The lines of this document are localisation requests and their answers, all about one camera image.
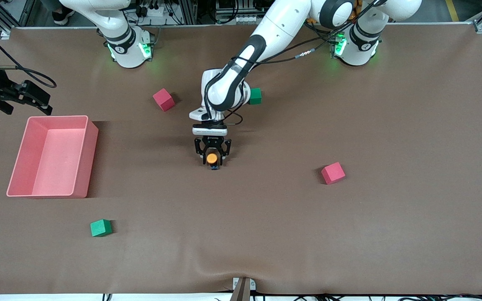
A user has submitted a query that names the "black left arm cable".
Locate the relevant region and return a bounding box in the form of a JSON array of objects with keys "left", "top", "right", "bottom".
[{"left": 208, "top": 0, "right": 388, "bottom": 126}]

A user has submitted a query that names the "metal table clamp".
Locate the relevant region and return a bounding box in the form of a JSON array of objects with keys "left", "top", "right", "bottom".
[{"left": 232, "top": 277, "right": 257, "bottom": 292}]

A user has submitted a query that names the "white terminal block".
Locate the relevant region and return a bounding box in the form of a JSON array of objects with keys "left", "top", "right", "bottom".
[{"left": 216, "top": 14, "right": 266, "bottom": 25}]

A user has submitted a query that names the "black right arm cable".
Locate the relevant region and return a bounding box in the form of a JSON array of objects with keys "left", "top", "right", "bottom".
[{"left": 0, "top": 19, "right": 57, "bottom": 89}]

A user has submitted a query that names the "red foam cube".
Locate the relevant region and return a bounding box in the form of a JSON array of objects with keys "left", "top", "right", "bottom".
[
  {"left": 152, "top": 88, "right": 176, "bottom": 112},
  {"left": 321, "top": 162, "right": 346, "bottom": 185}
]

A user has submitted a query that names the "pink plastic bin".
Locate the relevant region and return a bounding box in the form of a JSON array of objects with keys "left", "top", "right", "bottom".
[{"left": 6, "top": 115, "right": 99, "bottom": 199}]

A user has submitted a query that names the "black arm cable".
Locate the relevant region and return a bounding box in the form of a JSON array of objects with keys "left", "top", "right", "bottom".
[
  {"left": 208, "top": 0, "right": 388, "bottom": 126},
  {"left": 0, "top": 19, "right": 57, "bottom": 89}
]

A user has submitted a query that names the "white power strip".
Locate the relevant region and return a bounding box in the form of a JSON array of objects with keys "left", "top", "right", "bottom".
[{"left": 138, "top": 0, "right": 166, "bottom": 18}]

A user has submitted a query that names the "brown table mat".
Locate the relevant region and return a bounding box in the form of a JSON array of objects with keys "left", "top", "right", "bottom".
[{"left": 0, "top": 23, "right": 482, "bottom": 296}]

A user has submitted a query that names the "black shoe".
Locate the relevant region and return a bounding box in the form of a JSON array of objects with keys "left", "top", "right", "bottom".
[{"left": 52, "top": 7, "right": 76, "bottom": 26}]

